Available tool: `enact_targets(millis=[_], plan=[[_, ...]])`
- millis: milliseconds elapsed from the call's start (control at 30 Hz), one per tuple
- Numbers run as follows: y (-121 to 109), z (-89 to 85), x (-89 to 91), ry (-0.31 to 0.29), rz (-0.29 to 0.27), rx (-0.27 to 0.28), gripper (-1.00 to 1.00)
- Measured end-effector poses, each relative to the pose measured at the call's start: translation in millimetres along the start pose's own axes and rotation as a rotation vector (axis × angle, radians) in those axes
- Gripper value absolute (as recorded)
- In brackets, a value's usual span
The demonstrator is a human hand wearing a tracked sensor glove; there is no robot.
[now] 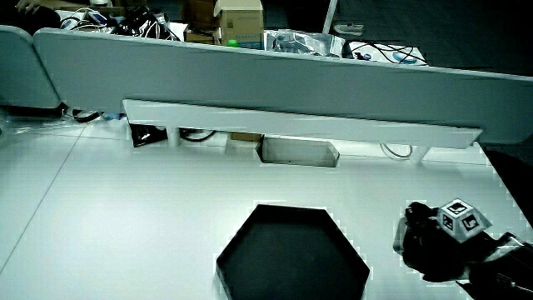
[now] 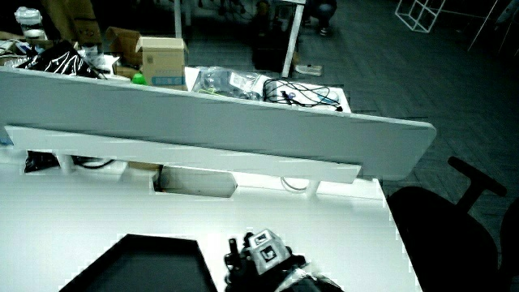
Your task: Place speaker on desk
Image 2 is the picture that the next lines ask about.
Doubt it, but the white table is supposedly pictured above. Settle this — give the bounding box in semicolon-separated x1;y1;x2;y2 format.
184;66;353;115

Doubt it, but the tangled black cable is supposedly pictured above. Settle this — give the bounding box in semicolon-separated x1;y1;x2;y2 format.
262;78;344;113

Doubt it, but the clear plastic bag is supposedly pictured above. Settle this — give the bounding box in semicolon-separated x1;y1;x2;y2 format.
191;66;271;101

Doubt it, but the white desk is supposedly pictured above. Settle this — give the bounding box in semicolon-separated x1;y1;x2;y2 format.
0;145;423;292

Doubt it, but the open brown cardboard box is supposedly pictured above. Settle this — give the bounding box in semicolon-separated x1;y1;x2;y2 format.
105;26;144;68

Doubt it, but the person's right forearm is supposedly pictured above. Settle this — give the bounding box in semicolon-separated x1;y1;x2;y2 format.
276;265;345;292

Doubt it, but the cardboard box with blue label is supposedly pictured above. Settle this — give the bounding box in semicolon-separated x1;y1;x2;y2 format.
135;36;190;92

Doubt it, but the person's right hand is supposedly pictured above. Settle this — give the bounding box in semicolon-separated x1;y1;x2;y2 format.
224;229;310;292

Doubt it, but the white flat item on floor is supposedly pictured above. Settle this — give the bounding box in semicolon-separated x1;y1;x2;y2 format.
294;62;324;78

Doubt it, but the black office chair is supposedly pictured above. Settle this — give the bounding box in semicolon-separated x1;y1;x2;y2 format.
386;156;519;292

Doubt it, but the black cable under shelf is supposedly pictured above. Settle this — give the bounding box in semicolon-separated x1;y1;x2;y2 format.
71;156;117;170

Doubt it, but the white desk divider panel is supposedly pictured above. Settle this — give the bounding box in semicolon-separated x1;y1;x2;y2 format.
0;67;437;182

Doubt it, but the small black bag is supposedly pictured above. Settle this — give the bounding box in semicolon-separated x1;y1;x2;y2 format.
24;150;61;174

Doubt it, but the black flat tray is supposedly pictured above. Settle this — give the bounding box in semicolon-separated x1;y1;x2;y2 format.
58;234;218;292

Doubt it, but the white wire cube frame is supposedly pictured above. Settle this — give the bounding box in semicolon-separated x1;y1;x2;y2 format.
394;0;447;34

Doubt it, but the white raised shelf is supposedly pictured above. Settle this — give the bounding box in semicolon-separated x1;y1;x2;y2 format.
3;125;362;185

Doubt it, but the black plastic bag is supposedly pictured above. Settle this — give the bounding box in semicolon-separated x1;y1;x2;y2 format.
17;40;100;79

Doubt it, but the white table leg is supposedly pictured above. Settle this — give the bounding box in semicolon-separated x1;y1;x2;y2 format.
281;0;306;79

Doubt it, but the tall brown cardboard box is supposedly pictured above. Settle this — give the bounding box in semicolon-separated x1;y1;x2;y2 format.
39;0;103;46

